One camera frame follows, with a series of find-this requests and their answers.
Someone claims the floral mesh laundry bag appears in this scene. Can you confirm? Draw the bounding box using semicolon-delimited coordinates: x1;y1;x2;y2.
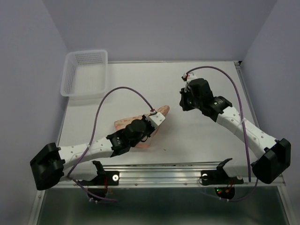
114;105;170;149

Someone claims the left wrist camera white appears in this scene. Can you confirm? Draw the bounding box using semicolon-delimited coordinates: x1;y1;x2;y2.
147;112;165;129

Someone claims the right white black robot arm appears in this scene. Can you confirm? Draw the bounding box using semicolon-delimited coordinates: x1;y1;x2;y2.
180;77;291;184

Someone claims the white perforated plastic basket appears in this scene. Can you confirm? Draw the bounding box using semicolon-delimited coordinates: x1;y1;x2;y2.
60;50;108;99

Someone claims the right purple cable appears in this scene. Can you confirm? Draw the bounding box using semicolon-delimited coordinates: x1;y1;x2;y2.
185;66;258;202

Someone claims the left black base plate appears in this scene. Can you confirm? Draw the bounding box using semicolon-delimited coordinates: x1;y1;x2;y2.
79;171;120;186

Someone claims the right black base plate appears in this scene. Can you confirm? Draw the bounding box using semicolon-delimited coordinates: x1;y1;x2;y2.
200;170;244;186

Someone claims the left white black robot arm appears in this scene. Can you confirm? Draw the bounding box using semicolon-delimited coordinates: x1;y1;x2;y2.
30;115;159;190

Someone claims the aluminium mounting rail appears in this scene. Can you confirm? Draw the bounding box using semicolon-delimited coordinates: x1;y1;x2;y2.
38;161;287;188

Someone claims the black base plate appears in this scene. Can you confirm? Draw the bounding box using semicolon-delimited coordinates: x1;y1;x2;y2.
79;171;120;186
200;170;244;186

